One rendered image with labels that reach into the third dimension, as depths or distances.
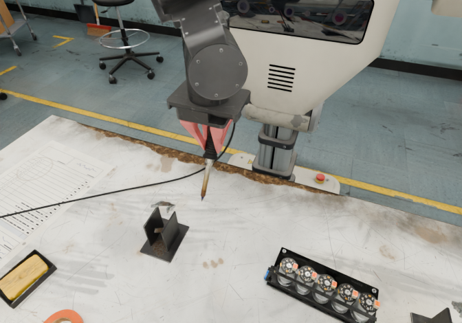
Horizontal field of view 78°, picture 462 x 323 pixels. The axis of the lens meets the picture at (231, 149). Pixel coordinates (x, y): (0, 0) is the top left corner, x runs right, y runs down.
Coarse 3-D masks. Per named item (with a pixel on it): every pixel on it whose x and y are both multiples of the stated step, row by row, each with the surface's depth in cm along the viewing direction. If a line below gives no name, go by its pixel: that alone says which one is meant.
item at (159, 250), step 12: (156, 204) 48; (168, 204) 50; (156, 216) 50; (144, 228) 47; (156, 228) 50; (168, 228) 48; (180, 228) 54; (156, 240) 52; (168, 240) 49; (180, 240) 52; (144, 252) 50; (156, 252) 50; (168, 252) 50
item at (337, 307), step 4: (336, 292) 41; (344, 292) 40; (336, 296) 40; (332, 304) 42; (336, 304) 41; (336, 308) 41; (340, 308) 41; (344, 308) 40; (340, 312) 41; (344, 312) 42
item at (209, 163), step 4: (208, 160) 45; (212, 160) 45; (204, 164) 46; (208, 164) 45; (212, 164) 46; (208, 168) 46; (208, 172) 46; (204, 176) 46; (208, 176) 46; (204, 180) 46; (204, 184) 46; (204, 188) 46; (204, 192) 46; (204, 196) 47
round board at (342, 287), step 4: (344, 284) 40; (348, 284) 40; (340, 288) 40; (344, 288) 40; (348, 288) 40; (352, 288) 40; (340, 292) 40; (352, 292) 40; (340, 296) 39; (344, 296) 39; (348, 296) 39; (348, 300) 39; (352, 300) 39
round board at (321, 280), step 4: (320, 276) 41; (324, 276) 41; (320, 280) 41; (324, 280) 41; (328, 280) 41; (332, 280) 41; (320, 284) 40; (320, 288) 40; (328, 288) 40; (328, 292) 40
